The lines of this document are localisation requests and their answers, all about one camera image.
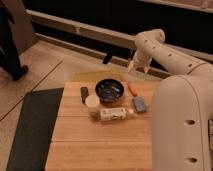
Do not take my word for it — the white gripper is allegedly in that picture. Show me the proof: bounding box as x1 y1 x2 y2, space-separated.
127 50 152 74

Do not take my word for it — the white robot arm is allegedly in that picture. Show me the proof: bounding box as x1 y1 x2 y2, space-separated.
128 29 213 171

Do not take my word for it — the dark ceramic bowl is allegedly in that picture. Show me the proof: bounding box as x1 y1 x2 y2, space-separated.
95 79 124 103

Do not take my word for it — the white paper cup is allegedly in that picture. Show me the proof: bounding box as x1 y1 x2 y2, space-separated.
85 95 100 116

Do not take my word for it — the black remote control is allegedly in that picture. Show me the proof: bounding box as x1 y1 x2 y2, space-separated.
80 87 89 103

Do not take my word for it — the black floor mat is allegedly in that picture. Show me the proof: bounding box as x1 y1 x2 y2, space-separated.
6 88 63 171

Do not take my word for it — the orange handled blue brush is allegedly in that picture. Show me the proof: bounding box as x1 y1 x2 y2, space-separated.
127 81 146 113

